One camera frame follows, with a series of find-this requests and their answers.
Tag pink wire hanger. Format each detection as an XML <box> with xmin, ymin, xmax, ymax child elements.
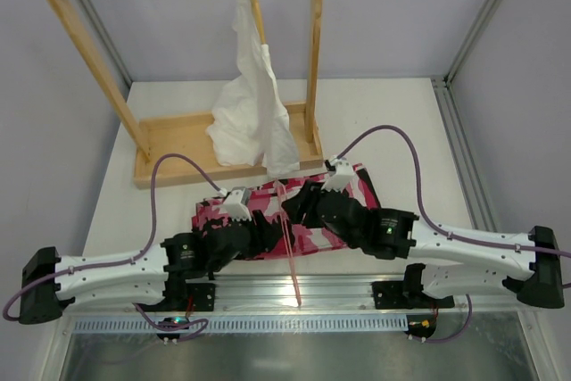
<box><xmin>274</xmin><ymin>179</ymin><xmax>302</xmax><ymax>308</ymax></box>

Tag pink camouflage trousers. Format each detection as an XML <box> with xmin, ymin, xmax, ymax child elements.
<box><xmin>192</xmin><ymin>164</ymin><xmax>381</xmax><ymax>261</ymax></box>

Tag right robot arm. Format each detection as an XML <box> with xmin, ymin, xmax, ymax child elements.
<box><xmin>281</xmin><ymin>181</ymin><xmax>565</xmax><ymax>309</ymax></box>

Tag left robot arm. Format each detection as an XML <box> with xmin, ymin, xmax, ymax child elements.
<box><xmin>16</xmin><ymin>210</ymin><xmax>292</xmax><ymax>325</ymax></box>

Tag wooden hanger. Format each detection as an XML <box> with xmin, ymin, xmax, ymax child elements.
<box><xmin>250</xmin><ymin>0</ymin><xmax>267</xmax><ymax>45</ymax></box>

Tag white t-shirt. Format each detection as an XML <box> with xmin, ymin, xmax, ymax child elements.
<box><xmin>206</xmin><ymin>0</ymin><xmax>300</xmax><ymax>178</ymax></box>

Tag wooden clothes rack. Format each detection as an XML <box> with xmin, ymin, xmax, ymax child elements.
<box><xmin>46</xmin><ymin>0</ymin><xmax>323</xmax><ymax>188</ymax></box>

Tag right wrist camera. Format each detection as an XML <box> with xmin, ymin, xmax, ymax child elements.
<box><xmin>322</xmin><ymin>156</ymin><xmax>355</xmax><ymax>192</ymax></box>

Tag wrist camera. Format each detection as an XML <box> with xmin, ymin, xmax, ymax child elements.
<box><xmin>322</xmin><ymin>156</ymin><xmax>355</xmax><ymax>192</ymax></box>
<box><xmin>222</xmin><ymin>186</ymin><xmax>252</xmax><ymax>221</ymax></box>

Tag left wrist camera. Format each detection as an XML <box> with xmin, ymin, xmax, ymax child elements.
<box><xmin>222</xmin><ymin>186</ymin><xmax>252</xmax><ymax>221</ymax></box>

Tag aluminium mounting rail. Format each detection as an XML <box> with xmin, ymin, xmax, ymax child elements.
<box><xmin>62</xmin><ymin>275</ymin><xmax>527</xmax><ymax>313</ymax></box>

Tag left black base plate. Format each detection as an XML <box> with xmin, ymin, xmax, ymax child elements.
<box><xmin>186</xmin><ymin>283</ymin><xmax>216</xmax><ymax>312</ymax></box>

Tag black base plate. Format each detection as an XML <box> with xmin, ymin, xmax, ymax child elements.
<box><xmin>186</xmin><ymin>283</ymin><xmax>216</xmax><ymax>312</ymax></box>
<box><xmin>371</xmin><ymin>280</ymin><xmax>455</xmax><ymax>310</ymax></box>

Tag slotted cable duct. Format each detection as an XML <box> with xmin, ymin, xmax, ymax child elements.
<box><xmin>72</xmin><ymin>313</ymin><xmax>409</xmax><ymax>335</ymax></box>

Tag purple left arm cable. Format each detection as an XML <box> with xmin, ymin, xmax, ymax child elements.
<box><xmin>2</xmin><ymin>153</ymin><xmax>224</xmax><ymax>342</ymax></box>

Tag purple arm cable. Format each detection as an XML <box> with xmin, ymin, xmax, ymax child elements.
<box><xmin>336</xmin><ymin>125</ymin><xmax>571</xmax><ymax>344</ymax></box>
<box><xmin>2</xmin><ymin>153</ymin><xmax>224</xmax><ymax>342</ymax></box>

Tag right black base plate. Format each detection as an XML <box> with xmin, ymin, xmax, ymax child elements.
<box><xmin>371</xmin><ymin>280</ymin><xmax>455</xmax><ymax>310</ymax></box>

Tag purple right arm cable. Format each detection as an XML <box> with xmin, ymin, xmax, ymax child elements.
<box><xmin>336</xmin><ymin>125</ymin><xmax>571</xmax><ymax>344</ymax></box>

